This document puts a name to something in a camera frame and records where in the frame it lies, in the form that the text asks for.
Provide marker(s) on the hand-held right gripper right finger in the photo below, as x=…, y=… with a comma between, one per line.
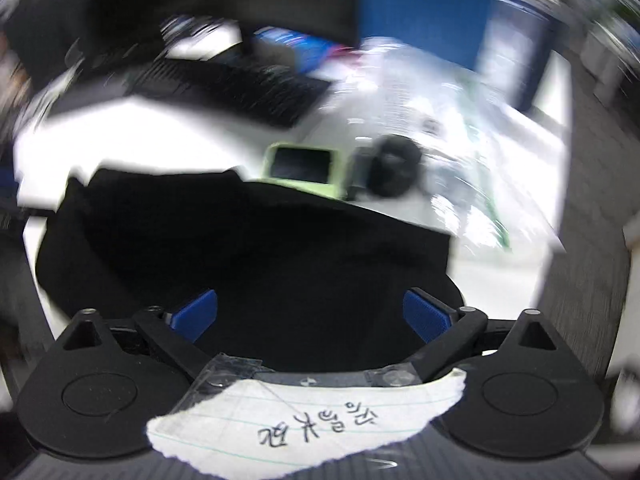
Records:
x=425, y=316

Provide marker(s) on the black polo shirt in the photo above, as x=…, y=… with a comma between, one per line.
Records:
x=250, y=260

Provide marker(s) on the clear plastic bag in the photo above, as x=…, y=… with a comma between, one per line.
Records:
x=450, y=125

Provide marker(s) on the black keyboard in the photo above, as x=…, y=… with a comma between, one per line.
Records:
x=240, y=90

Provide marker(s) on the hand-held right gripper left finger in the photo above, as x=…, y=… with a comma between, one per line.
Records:
x=195, y=315

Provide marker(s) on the black round device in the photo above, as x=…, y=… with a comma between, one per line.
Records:
x=395, y=165

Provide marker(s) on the phone in green case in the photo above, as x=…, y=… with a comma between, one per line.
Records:
x=300, y=162

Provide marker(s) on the blue desk partition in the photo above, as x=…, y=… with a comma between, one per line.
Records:
x=425, y=0

